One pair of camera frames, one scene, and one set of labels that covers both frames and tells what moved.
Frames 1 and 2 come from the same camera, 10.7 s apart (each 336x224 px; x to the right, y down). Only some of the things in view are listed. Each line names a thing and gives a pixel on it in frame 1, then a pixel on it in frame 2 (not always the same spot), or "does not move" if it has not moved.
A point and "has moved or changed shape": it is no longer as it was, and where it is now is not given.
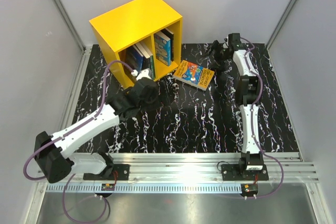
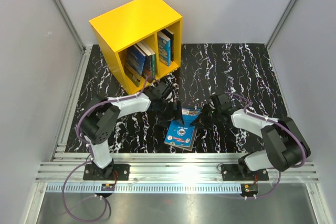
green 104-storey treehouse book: (152, 67) has moved or changed shape
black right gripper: (216, 48) -> (205, 109)
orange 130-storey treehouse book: (192, 74) -> (182, 135)
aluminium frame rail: (282, 167) does not move
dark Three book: (170, 35) does not move
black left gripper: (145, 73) -> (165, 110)
